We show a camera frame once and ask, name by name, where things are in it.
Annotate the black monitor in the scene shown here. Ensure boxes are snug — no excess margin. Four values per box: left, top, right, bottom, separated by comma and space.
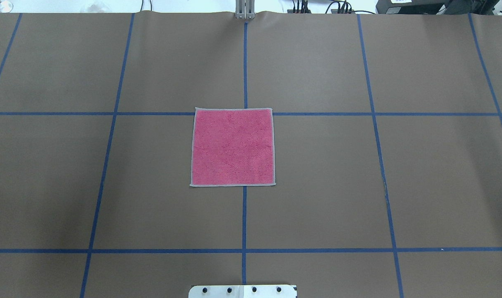
376, 0, 492, 15

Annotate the aluminium frame post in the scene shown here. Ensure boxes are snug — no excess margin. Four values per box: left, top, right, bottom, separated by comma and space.
235, 0, 256, 20

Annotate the pink and grey towel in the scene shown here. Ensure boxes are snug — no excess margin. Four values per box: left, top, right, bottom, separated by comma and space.
190, 107, 276, 187

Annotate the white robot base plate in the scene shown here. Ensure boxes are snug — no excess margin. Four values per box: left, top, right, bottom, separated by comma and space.
188, 284, 298, 298

